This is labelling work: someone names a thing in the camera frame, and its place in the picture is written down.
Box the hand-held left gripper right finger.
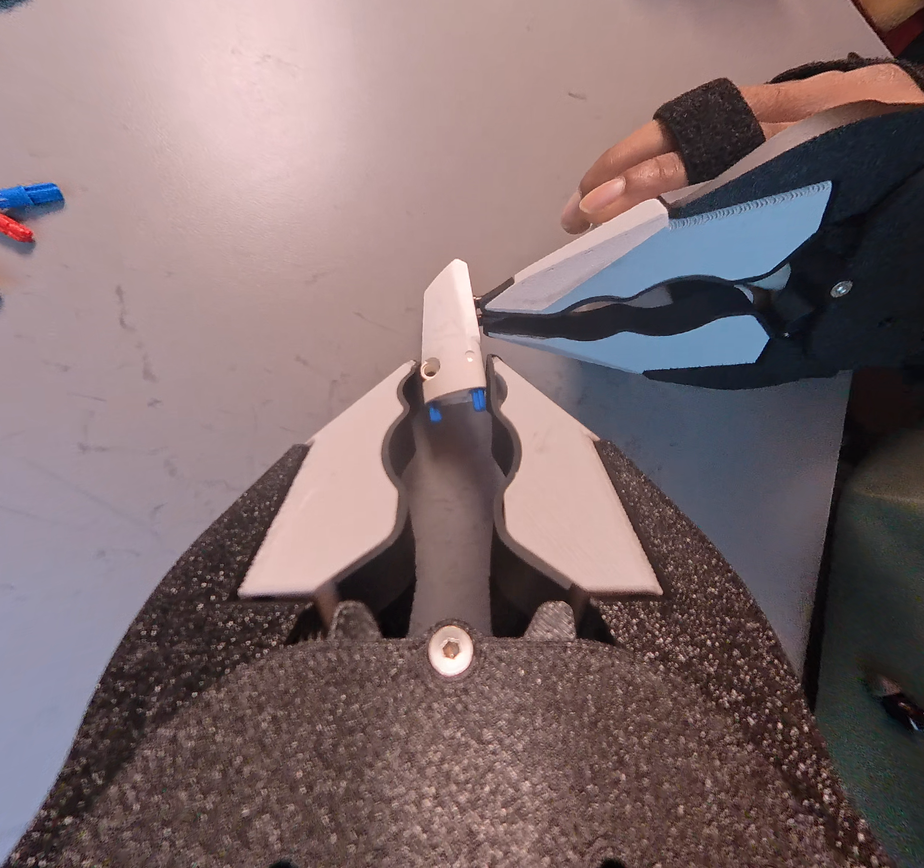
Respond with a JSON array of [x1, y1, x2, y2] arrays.
[[487, 356, 664, 631]]

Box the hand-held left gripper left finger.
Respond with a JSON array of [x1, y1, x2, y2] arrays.
[[238, 360, 420, 631]]

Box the scattered small lego pieces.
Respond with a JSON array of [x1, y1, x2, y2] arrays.
[[0, 0, 575, 244]]

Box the black drawstring cord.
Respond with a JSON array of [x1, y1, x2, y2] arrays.
[[866, 677, 924, 732]]

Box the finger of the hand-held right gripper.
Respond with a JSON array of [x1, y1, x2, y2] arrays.
[[480, 182, 833, 318], [482, 287, 770, 375]]

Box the white lego panel piece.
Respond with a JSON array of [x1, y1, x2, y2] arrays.
[[421, 259, 486, 407]]

